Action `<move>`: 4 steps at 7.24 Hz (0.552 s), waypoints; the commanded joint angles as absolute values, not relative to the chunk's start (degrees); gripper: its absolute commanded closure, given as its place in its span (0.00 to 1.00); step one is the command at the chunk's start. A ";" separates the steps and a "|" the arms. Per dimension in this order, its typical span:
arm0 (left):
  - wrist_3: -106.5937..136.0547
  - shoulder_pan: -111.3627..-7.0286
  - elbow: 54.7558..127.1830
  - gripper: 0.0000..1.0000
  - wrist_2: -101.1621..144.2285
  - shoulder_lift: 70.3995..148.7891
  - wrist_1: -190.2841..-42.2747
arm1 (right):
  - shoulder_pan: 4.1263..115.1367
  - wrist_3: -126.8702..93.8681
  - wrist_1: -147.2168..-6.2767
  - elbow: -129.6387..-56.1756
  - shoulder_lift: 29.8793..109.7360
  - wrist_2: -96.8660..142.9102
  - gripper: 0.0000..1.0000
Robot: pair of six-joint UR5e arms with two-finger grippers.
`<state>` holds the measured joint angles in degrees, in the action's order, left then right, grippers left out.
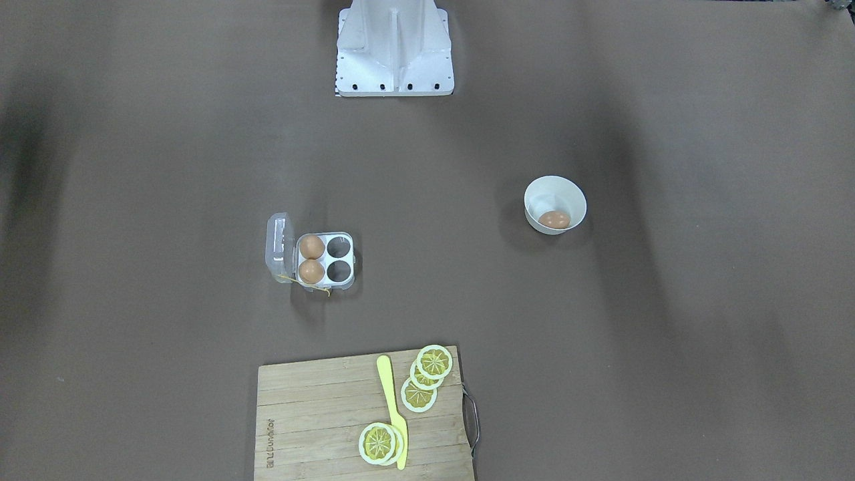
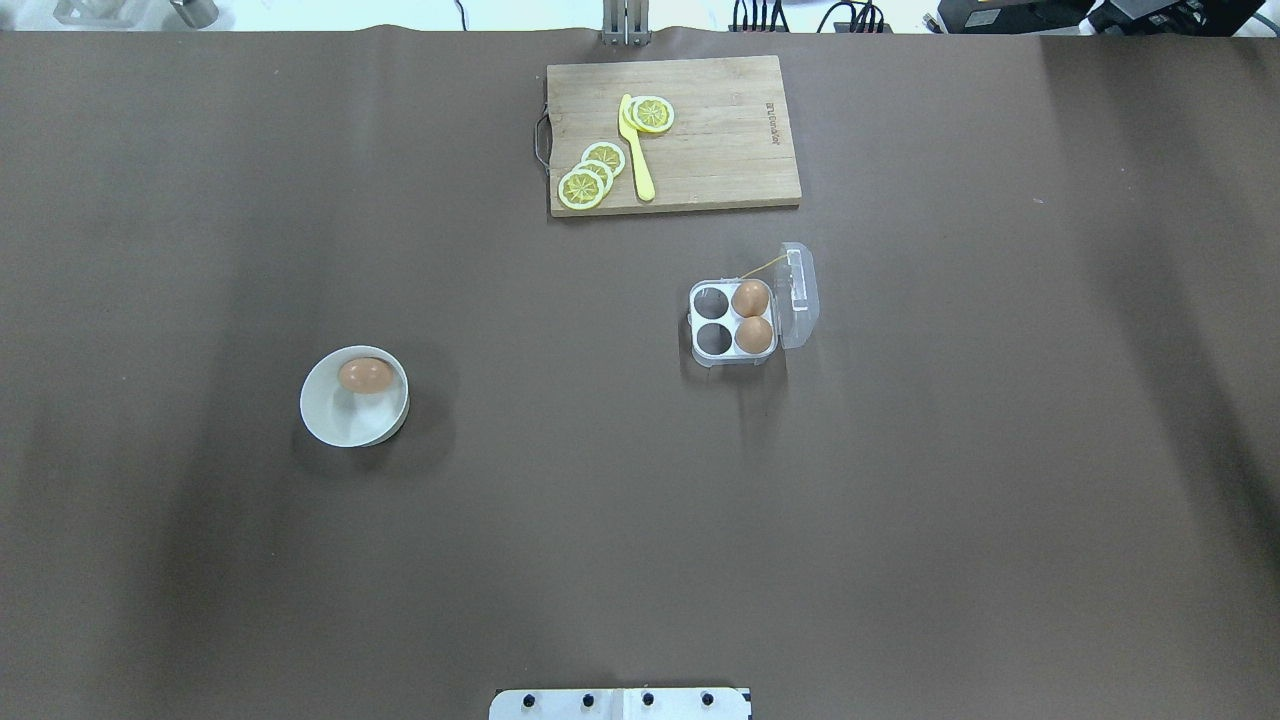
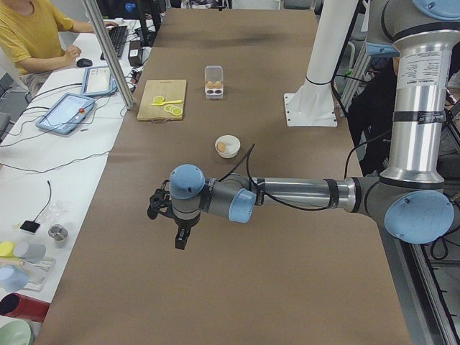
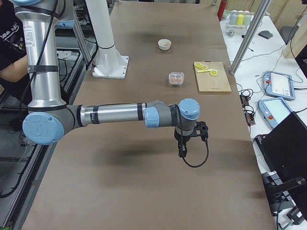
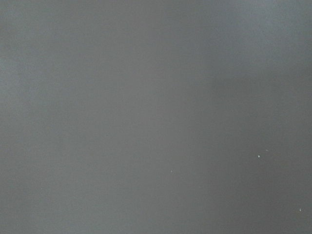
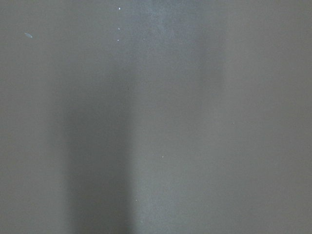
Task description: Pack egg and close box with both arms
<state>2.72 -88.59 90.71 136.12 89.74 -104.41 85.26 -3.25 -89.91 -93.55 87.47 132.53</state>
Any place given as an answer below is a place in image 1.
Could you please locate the lemon slice end of row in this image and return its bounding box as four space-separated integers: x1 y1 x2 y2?
400 378 438 413

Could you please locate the wooden cutting board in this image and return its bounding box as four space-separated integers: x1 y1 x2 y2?
253 353 477 480

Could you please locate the clear plastic egg box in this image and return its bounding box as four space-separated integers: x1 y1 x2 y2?
265 212 355 295

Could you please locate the brown egg rear slot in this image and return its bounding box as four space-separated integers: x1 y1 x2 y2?
299 234 326 260

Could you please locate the lemon slice of row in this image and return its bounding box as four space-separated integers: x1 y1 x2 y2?
409 361 445 391
414 344 453 380

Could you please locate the lemon slice under single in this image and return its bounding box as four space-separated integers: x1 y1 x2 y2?
384 424 404 466

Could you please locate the yellow plastic knife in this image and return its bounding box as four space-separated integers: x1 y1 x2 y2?
376 354 409 471

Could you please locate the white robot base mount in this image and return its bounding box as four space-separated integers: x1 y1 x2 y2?
334 1 455 98

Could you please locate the white bowl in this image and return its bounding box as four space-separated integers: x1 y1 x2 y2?
523 176 588 235

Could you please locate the brown egg from bowl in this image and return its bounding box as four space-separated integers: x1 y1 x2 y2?
538 210 572 230

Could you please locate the lemon slice top of row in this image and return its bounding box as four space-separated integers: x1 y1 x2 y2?
414 344 453 380

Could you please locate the brown egg front slot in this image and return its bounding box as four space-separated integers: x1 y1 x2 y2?
297 259 325 285

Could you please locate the lemon slice upper single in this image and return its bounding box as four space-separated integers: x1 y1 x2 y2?
358 422 396 466

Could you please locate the brown egg slot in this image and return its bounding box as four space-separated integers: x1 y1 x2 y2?
297 259 325 285
299 234 326 260

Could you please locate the lemon slice middle of row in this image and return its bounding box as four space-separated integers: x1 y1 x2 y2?
409 361 445 391

